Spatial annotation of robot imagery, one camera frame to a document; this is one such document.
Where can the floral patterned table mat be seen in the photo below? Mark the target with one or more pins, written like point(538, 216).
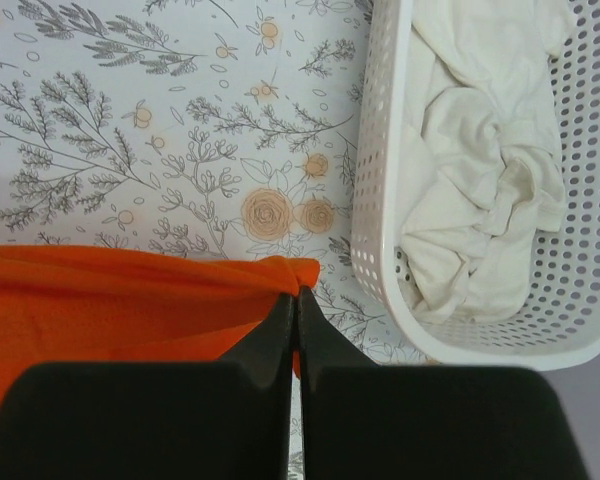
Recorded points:
point(198, 129)

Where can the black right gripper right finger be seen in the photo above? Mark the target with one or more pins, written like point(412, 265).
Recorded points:
point(362, 420)

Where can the orange t-shirt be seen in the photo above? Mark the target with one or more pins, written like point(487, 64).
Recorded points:
point(81, 303)

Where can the white perforated plastic basket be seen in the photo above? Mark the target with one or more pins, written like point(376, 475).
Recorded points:
point(559, 325)

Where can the crumpled white t-shirt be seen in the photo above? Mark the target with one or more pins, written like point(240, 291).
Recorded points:
point(481, 159)

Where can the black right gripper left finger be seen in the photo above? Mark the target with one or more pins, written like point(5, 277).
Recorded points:
point(226, 419)

